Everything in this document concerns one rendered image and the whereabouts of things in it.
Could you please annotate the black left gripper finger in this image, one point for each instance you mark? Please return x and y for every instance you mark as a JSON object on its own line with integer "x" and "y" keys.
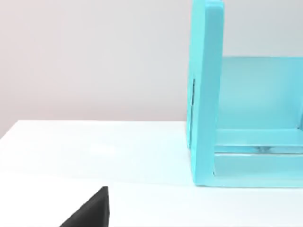
{"x": 94, "y": 211}

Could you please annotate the light blue rack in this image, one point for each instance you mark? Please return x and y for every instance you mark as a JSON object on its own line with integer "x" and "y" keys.
{"x": 206, "y": 118}

